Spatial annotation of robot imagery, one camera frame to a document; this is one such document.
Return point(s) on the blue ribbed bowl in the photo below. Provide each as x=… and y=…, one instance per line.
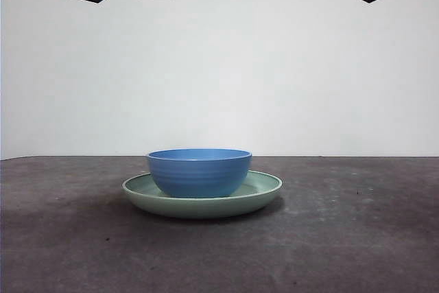
x=199, y=176

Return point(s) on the green round plate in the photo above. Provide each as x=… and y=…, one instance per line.
x=202, y=208

